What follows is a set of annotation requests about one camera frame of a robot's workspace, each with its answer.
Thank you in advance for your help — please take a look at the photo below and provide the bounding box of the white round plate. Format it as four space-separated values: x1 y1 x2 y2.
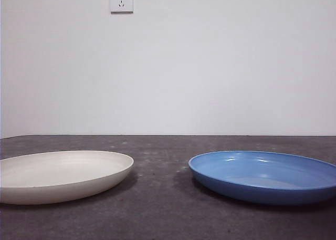
0 150 134 205

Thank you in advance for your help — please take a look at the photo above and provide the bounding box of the blue round plate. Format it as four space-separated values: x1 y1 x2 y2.
188 150 336 206

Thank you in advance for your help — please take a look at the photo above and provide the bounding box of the white wall socket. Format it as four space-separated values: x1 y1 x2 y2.
110 0 134 14

